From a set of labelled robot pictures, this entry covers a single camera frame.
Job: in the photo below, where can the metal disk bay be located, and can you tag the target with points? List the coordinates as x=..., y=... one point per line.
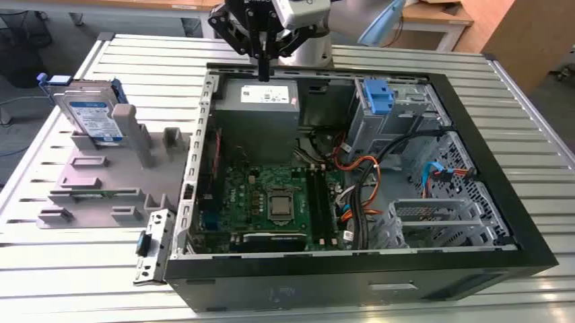
x=431, y=202

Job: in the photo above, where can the black graphics card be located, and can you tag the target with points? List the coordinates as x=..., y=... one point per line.
x=273, y=240

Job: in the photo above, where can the grey metal drive cage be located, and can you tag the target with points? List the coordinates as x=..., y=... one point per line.
x=372, y=131

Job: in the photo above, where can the CPU socket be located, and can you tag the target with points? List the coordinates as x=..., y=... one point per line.
x=280, y=219

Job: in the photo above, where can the black waste bin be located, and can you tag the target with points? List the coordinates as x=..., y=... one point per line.
x=23, y=67

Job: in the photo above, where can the blue drive cage latch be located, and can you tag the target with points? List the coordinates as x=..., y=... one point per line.
x=379, y=97

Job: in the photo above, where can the blue VGA port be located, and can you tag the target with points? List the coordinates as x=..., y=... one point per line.
x=143, y=244

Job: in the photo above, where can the silver CPU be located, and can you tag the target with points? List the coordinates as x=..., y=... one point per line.
x=280, y=206

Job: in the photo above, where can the grey parts rack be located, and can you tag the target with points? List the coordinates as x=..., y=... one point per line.
x=121, y=188

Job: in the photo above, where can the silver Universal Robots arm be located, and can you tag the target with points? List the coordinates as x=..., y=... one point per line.
x=309, y=50

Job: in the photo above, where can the black open PC case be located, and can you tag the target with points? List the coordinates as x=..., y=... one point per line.
x=313, y=282

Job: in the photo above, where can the white framed desk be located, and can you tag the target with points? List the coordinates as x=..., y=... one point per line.
x=148, y=7

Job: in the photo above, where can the wooden desk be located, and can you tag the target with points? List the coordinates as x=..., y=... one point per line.
x=427, y=15

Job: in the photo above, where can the hard disk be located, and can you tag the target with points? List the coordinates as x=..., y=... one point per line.
x=96, y=122

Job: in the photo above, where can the green motherboard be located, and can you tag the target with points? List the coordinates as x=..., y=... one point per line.
x=244, y=188

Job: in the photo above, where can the black RAM slot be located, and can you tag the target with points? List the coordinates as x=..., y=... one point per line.
x=319, y=205
x=313, y=205
x=324, y=205
x=329, y=205

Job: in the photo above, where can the wooden cabinet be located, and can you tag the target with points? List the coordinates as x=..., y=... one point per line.
x=530, y=33

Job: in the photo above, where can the grey power supply unit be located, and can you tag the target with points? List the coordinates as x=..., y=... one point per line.
x=256, y=134

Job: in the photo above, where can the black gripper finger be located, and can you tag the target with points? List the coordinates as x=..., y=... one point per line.
x=268, y=67
x=227, y=35

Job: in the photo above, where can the white silver wrist camera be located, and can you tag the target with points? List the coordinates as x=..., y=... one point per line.
x=305, y=13

